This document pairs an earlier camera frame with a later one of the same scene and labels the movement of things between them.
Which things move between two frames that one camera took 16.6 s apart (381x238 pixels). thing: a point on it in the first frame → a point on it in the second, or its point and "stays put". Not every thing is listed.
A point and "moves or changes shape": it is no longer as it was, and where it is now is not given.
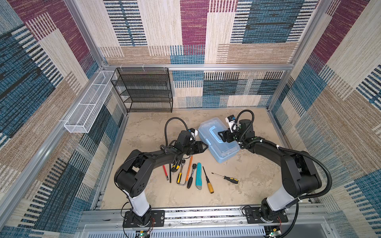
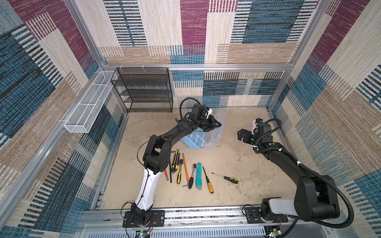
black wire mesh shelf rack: x=144 y=89 stays put
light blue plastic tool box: x=208 y=130 moves or changes shape
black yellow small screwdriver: x=235 y=181 stays put
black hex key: x=170 y=173 stays put
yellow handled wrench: x=180 y=174 stays put
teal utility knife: x=198 y=180 stays put
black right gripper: x=226 y=135 → x=247 y=134
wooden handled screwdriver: x=211 y=190 stays put
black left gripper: x=198 y=147 → x=211 y=126
